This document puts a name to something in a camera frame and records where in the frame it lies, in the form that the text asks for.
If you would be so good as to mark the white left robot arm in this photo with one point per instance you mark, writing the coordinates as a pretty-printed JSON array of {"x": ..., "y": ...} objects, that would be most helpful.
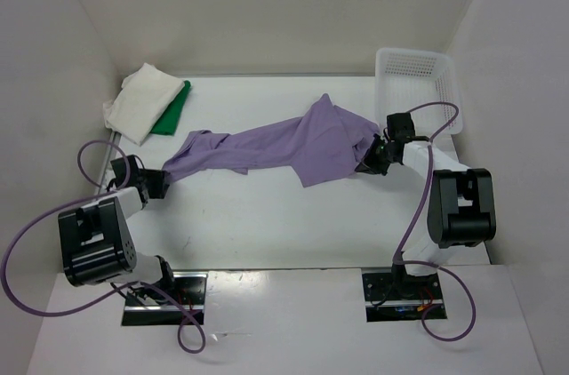
[{"x": 96, "y": 243}]

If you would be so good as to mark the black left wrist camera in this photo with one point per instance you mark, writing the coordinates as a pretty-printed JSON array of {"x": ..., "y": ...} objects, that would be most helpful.
[{"x": 126, "y": 170}]

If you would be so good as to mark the green t shirt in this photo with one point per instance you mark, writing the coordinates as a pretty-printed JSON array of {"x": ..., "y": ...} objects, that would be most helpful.
[{"x": 167, "y": 123}]

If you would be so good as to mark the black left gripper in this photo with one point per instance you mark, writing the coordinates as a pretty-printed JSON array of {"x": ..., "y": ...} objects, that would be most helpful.
[{"x": 156, "y": 176}]

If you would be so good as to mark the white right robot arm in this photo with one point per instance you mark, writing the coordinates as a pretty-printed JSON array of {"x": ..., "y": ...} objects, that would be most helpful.
[{"x": 456, "y": 208}]

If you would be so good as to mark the lavender t shirt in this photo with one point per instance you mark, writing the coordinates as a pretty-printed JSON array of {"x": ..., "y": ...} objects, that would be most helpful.
[{"x": 325, "y": 144}]

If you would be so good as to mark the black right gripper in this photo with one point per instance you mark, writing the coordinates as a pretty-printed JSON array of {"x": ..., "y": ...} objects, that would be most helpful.
[{"x": 368, "y": 163}]

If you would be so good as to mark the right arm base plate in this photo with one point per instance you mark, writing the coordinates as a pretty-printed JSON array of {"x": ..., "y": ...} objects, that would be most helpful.
[{"x": 405, "y": 298}]

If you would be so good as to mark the white plastic basket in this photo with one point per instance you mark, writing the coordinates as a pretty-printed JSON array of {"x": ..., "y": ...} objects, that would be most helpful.
[{"x": 406, "y": 79}]

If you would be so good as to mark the white t shirt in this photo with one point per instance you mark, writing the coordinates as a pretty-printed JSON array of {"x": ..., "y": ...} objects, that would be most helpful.
[{"x": 143, "y": 98}]

